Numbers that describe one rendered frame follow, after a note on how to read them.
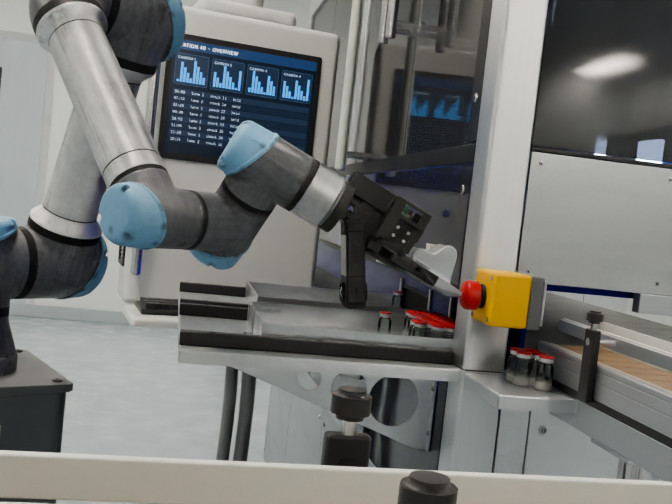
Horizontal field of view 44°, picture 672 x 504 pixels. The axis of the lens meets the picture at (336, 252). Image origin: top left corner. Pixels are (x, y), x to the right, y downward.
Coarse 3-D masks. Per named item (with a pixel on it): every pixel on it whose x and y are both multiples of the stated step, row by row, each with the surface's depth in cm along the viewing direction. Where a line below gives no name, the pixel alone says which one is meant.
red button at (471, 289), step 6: (468, 282) 110; (474, 282) 110; (462, 288) 110; (468, 288) 109; (474, 288) 109; (480, 288) 109; (462, 294) 110; (468, 294) 109; (474, 294) 109; (480, 294) 109; (462, 300) 110; (468, 300) 109; (474, 300) 109; (480, 300) 109; (462, 306) 110; (468, 306) 109; (474, 306) 110
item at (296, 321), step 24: (264, 312) 144; (288, 312) 145; (312, 312) 145; (336, 312) 146; (360, 312) 147; (288, 336) 119; (312, 336) 119; (336, 336) 120; (360, 336) 121; (384, 336) 121; (408, 336) 122
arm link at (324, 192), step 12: (324, 168) 104; (312, 180) 102; (324, 180) 103; (336, 180) 103; (312, 192) 102; (324, 192) 102; (336, 192) 103; (300, 204) 103; (312, 204) 103; (324, 204) 102; (336, 204) 103; (300, 216) 105; (312, 216) 104; (324, 216) 103
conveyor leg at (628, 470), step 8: (592, 440) 105; (608, 448) 101; (616, 456) 99; (624, 464) 101; (632, 464) 100; (624, 472) 101; (632, 472) 100; (640, 472) 99; (648, 472) 99; (648, 480) 99; (656, 480) 100
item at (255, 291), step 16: (256, 288) 177; (272, 288) 178; (288, 288) 179; (304, 288) 179; (320, 288) 180; (304, 304) 154; (320, 304) 154; (336, 304) 155; (368, 304) 182; (384, 304) 183
